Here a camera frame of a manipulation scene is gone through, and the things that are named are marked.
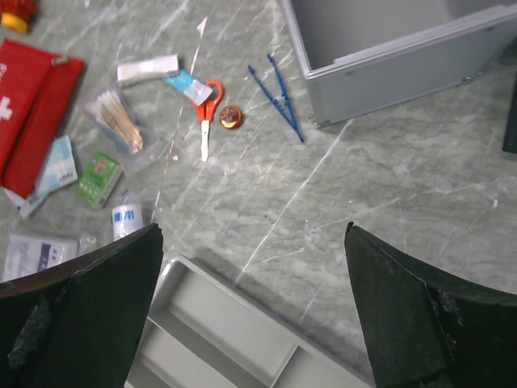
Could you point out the white blue instruction packet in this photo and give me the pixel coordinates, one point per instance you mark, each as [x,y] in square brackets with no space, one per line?
[30,253]

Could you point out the blue white small sachet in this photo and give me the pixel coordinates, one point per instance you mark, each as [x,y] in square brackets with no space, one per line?
[193,89]

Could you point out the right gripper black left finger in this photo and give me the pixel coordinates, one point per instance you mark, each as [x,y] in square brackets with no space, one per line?
[78,324]

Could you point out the grey plastic divided tray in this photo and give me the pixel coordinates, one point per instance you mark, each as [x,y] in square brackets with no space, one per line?
[203,332]

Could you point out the cotton swabs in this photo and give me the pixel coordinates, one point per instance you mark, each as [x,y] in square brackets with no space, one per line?
[137,147]

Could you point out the green medicine box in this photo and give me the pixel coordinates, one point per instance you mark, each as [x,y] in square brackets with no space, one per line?
[98,180]

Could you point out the light blue gauze packet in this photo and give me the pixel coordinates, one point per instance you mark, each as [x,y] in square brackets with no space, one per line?
[58,171]

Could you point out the white rolled bandage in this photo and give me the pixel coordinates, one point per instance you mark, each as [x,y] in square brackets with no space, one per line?
[155,68]

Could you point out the small round balm tin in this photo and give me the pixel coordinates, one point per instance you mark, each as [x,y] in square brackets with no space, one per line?
[231,117]

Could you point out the toy brick car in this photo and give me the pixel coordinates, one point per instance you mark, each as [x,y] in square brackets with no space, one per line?
[17,14]

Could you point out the grey metal storage box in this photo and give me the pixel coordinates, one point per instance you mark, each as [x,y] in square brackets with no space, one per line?
[360,56]

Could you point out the red first aid pouch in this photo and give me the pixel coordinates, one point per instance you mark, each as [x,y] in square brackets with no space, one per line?
[36,88]

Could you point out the orange handled scissors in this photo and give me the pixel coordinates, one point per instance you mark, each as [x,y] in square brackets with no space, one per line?
[205,112]

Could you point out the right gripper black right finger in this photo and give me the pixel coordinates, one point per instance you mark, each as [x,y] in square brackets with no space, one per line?
[424,327]

